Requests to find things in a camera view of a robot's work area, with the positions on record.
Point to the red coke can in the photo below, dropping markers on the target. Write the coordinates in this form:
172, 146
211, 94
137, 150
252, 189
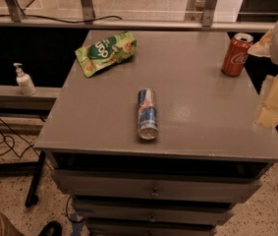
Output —
237, 54

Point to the green rice chip bag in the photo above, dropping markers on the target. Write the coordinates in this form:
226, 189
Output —
106, 52

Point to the grey drawer cabinet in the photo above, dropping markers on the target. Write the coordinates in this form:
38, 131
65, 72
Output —
209, 154

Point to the white pump dispenser bottle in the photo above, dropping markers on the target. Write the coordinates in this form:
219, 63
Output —
24, 80

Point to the black stand leg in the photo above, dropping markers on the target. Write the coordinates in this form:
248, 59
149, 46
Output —
32, 197

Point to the blue silver energy drink can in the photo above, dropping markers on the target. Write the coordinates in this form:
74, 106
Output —
147, 115

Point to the black shoe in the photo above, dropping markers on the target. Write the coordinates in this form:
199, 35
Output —
52, 228

